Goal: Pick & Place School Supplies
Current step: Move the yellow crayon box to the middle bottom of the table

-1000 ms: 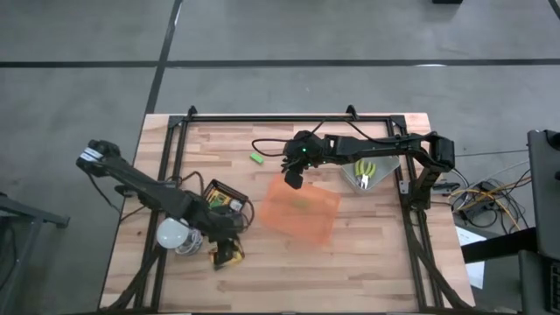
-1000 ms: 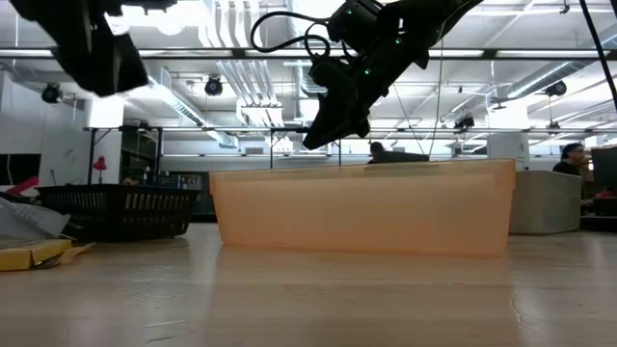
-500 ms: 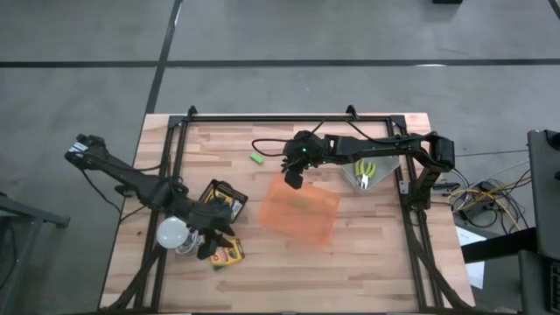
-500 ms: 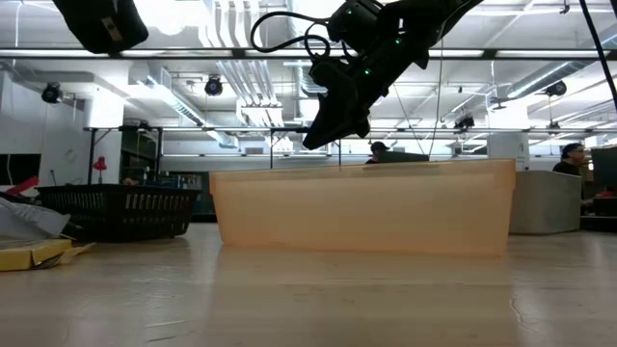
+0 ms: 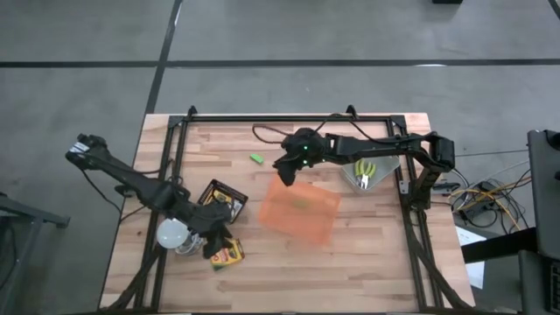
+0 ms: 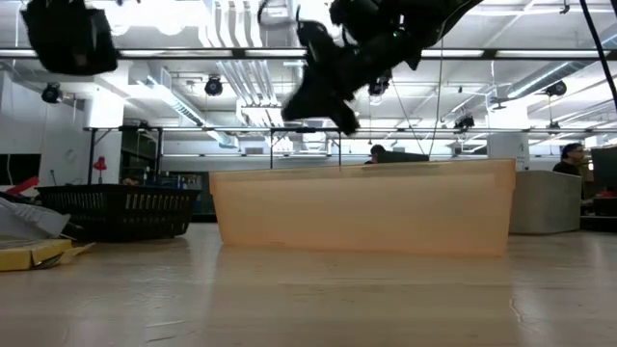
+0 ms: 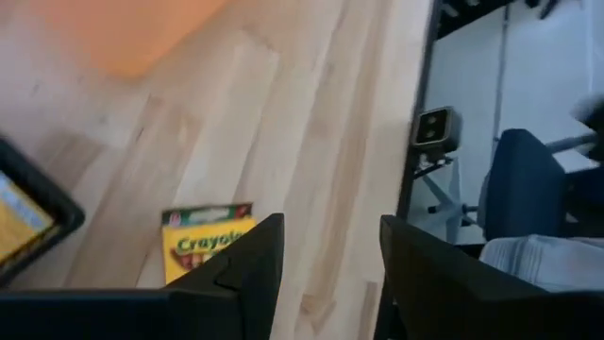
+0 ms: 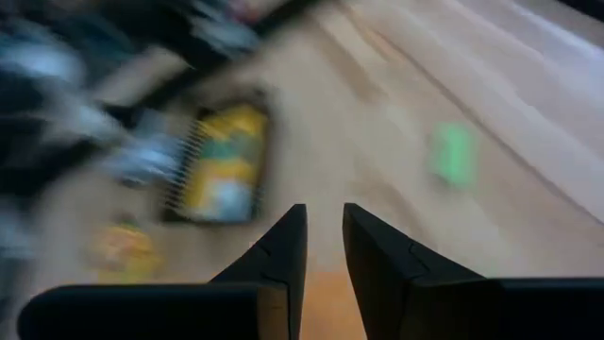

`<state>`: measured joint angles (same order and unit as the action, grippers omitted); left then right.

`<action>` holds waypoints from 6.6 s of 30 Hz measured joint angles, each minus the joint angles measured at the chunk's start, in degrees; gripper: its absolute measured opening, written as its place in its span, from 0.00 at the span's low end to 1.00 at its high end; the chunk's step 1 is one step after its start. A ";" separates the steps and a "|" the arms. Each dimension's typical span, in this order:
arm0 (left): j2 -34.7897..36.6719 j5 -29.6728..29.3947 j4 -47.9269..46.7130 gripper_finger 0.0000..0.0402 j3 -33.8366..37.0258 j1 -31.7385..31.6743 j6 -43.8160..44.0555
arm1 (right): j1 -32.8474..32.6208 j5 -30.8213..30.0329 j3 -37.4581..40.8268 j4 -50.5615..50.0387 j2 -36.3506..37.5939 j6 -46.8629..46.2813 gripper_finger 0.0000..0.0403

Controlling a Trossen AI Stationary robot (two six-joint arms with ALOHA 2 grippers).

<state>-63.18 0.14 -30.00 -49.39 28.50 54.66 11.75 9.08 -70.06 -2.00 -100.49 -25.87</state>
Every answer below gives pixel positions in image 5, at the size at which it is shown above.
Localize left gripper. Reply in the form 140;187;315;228
191;202;235;260

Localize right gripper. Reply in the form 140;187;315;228
272;127;330;188

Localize black slotted plastic basket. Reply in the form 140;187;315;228
196;178;249;225

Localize orange mesh zipper pouch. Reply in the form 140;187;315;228
257;174;342;245

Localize green-handled pliers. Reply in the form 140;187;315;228
353;157;377;190

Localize grey plastic tray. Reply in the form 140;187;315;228
340;152;402;193

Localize white round lamp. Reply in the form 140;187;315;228
156;217;190;250

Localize black power strip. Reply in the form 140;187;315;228
458;201;498;220

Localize grey metal stand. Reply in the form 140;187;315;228
0;192;71;315

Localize white paper sheet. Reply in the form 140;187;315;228
454;225;487;291

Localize black support beam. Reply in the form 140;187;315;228
460;227;538;264

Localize dark grey equipment cabinet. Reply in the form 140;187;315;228
518;129;560;315

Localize black aluminium table frame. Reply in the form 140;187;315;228
99;114;476;314

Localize yellow floor cable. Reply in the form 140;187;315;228
450;174;533;232

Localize thin grey floor cable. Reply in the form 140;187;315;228
454;150;529;161

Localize black floor cable bundle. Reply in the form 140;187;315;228
448;168;533;231

